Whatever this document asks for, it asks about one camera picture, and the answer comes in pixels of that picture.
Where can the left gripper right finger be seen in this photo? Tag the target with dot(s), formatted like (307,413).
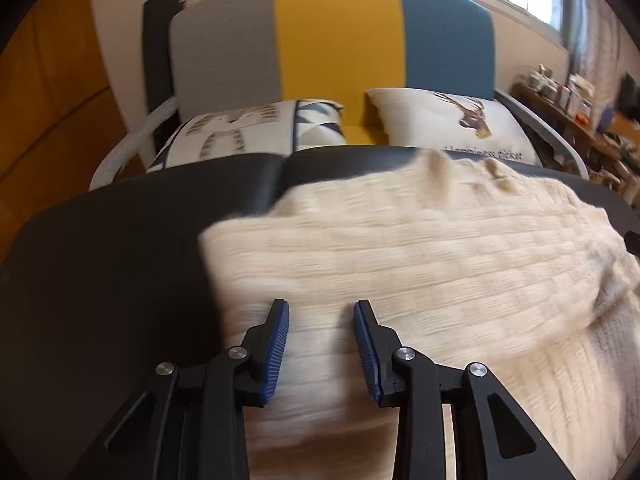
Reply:
(493,436)

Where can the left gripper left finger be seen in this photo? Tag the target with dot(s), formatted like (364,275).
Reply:
(188,422)

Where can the grey yellow blue sofa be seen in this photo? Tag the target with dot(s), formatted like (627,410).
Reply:
(236,54)

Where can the white deer print pillow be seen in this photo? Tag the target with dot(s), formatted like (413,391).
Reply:
(440,121)

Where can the cream knitted sweater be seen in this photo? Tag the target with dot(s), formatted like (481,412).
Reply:
(467,261)

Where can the geometric pattern pillow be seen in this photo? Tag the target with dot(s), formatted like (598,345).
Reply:
(281,128)

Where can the right floral curtain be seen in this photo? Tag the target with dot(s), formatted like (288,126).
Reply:
(592,36)

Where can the black rolled mat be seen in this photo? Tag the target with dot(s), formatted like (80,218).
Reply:
(156,18)

